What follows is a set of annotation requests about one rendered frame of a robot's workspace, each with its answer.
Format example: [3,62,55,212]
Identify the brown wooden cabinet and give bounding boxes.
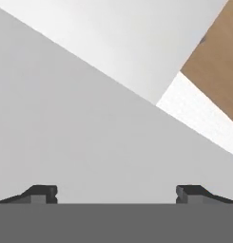
[179,0,233,126]

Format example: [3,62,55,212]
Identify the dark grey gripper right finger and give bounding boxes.
[175,184,233,205]

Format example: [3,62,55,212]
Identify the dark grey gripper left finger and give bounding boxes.
[0,184,59,205]

